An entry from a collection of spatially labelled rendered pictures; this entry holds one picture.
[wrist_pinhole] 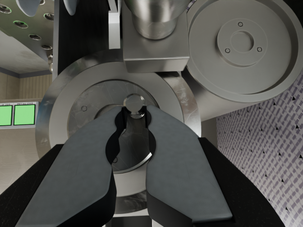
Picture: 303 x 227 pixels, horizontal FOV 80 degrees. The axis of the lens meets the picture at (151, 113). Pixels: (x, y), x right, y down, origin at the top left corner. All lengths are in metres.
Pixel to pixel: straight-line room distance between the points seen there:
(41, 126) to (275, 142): 0.25
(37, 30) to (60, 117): 0.33
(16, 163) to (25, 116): 0.12
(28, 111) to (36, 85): 3.25
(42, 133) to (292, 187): 0.25
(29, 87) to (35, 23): 3.48
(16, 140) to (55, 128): 0.43
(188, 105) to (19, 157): 0.50
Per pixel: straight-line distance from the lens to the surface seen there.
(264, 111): 0.28
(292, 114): 0.24
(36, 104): 0.58
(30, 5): 0.23
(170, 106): 0.16
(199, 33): 0.20
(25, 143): 0.59
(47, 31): 0.47
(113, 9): 0.53
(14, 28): 0.49
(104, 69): 0.17
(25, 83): 4.00
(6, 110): 0.62
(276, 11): 0.24
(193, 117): 0.17
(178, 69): 0.16
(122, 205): 0.17
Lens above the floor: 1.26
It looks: 8 degrees down
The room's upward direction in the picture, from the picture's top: 177 degrees clockwise
